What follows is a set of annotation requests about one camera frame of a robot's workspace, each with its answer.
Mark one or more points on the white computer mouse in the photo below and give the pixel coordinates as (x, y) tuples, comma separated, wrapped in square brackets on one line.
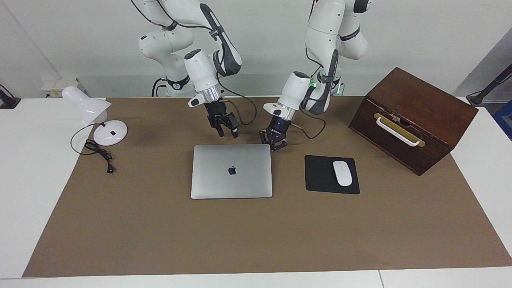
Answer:
[(342, 173)]

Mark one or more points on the brown table mat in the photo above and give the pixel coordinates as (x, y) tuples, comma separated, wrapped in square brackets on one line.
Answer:
[(256, 232)]

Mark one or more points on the white desk lamp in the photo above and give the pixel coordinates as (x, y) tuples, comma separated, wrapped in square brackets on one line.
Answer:
[(110, 134)]

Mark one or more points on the black stand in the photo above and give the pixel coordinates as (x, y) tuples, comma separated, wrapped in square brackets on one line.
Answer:
[(494, 84)]

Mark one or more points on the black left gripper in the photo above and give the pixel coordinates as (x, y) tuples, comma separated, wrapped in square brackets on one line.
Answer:
[(278, 126)]

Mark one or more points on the white wall power strip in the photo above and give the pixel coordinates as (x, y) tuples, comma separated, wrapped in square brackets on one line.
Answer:
[(60, 84)]

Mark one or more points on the black table clamp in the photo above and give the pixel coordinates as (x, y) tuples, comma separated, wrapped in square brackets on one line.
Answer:
[(8, 102)]

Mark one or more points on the blue crate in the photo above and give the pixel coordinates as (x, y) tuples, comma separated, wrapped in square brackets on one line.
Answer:
[(504, 120)]

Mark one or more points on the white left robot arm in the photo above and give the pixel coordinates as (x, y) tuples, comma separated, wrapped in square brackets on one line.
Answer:
[(324, 28)]

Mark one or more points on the dark brown wooden box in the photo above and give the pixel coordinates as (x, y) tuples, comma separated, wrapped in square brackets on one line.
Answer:
[(424, 104)]

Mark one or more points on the black mouse pad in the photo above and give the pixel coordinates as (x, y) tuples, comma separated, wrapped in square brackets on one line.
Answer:
[(320, 176)]

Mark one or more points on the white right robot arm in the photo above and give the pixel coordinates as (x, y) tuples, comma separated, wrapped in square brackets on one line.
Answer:
[(176, 40)]

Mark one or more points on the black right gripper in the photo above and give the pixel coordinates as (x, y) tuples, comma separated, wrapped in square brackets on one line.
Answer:
[(216, 114)]

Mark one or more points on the silver laptop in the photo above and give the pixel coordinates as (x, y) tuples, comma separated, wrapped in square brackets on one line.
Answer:
[(232, 172)]

